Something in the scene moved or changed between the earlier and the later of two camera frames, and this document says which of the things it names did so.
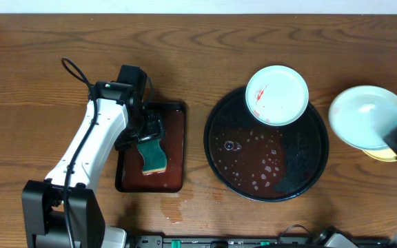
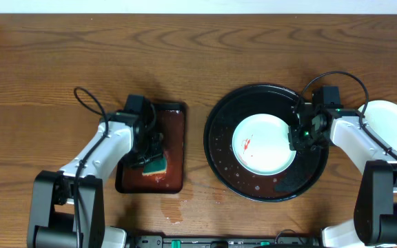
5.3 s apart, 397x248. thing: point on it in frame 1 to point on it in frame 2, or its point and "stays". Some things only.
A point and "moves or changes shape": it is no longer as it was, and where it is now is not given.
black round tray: (260, 162) stays
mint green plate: (362, 115) moves or changes shape
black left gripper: (148, 136) to (154, 151)
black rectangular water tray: (129, 176) stays
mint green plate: (277, 96) to (261, 145)
